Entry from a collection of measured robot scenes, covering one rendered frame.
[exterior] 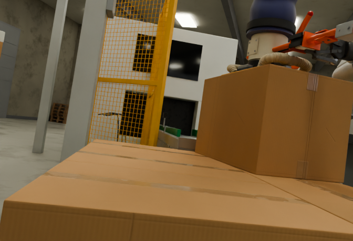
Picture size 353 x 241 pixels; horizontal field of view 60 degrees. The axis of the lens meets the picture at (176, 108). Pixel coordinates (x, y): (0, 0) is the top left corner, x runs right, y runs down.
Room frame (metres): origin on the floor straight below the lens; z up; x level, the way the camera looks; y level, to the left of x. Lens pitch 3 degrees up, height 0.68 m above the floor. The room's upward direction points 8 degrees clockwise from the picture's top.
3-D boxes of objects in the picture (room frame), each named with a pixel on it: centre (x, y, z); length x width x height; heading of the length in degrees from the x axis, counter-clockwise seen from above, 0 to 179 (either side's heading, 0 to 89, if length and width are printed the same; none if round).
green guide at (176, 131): (3.26, 0.11, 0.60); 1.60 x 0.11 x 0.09; 8
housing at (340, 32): (0.99, -0.53, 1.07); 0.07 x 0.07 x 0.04; 18
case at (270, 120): (1.42, -0.41, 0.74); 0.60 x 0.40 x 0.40; 17
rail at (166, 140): (2.90, 0.11, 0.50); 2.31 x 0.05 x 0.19; 8
